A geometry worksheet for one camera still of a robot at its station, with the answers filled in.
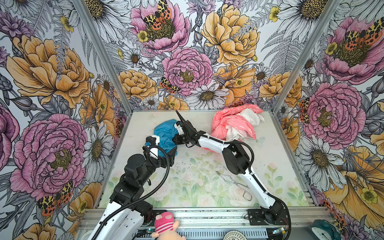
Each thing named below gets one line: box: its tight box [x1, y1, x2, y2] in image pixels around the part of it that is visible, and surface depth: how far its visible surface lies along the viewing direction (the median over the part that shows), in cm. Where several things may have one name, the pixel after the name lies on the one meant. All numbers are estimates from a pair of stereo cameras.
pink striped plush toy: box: [151, 211, 187, 240], surface depth 67 cm
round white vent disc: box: [222, 230, 248, 240], surface depth 69 cm
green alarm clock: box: [310, 219, 342, 240], surface depth 67 cm
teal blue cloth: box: [153, 119, 179, 157], surface depth 102 cm
